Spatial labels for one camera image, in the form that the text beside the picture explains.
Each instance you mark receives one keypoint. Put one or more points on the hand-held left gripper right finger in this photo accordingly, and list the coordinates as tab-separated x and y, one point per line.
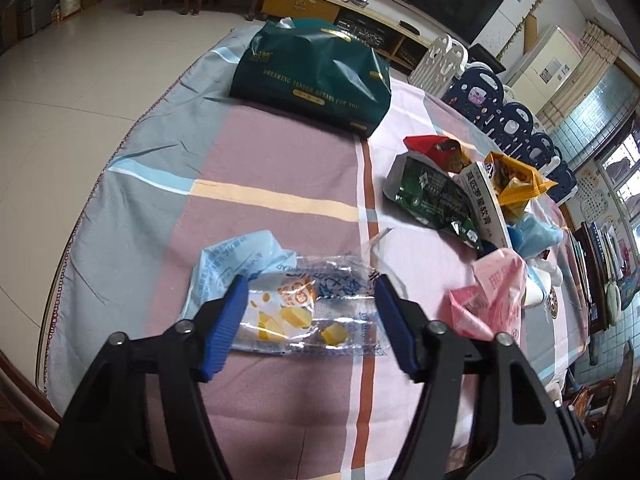
392	320

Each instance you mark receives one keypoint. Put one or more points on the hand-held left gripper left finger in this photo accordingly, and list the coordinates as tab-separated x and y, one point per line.
227	327

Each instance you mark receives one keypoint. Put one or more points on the clear plastic wrapper yellow print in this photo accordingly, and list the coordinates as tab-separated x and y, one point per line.
310	320

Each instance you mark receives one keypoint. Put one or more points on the light blue cloth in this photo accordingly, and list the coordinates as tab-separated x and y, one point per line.
540	232

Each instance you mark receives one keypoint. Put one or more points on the dark green plastic bag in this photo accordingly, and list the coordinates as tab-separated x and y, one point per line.
310	75

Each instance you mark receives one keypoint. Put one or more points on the light blue plastic wrapper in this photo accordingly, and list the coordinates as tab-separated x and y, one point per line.
225	260

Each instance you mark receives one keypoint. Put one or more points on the pink plastic wrapper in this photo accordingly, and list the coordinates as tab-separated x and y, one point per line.
495	285

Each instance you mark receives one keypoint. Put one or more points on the green snack packet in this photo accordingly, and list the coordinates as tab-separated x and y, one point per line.
425	190

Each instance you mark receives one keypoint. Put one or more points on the white cardboard box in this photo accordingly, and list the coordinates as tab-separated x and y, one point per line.
482	195

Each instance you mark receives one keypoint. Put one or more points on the checked tablecloth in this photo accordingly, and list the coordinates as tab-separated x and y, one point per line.
280	160

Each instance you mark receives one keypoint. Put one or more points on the red snack packet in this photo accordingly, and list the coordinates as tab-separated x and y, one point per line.
425	145

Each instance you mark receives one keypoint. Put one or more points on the orange snack packet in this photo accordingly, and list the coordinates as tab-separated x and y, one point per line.
520	180

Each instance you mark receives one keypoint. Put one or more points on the wooden shelf of books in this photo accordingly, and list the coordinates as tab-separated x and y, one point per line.
595	265

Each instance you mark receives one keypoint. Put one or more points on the brown wooden chair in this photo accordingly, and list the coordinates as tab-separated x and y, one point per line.
595	395

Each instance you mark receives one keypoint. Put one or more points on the navy plastic fence panel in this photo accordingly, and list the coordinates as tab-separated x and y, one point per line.
475	92
542	150
512	125
562	180

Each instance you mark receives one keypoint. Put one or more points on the pale green pouch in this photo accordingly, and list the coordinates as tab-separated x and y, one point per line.
613	305

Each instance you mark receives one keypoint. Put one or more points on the white plastic fence panel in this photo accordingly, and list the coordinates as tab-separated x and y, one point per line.
440	65

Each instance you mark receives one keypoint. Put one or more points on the window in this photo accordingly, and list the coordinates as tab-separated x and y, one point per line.
622	165

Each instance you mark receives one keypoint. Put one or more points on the black audio receiver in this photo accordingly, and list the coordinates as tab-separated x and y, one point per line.
362	32

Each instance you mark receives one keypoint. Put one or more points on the black remote control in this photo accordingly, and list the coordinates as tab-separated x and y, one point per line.
409	27

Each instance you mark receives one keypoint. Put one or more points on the white standing air conditioner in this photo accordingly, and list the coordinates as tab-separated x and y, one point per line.
550	65

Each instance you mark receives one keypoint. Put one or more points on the yellow wooden television cabinet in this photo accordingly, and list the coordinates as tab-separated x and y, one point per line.
300	7

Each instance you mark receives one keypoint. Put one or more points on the beige curtain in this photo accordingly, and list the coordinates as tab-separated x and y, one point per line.
595	55

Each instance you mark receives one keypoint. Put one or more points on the white wall chart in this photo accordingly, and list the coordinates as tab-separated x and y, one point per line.
595	195

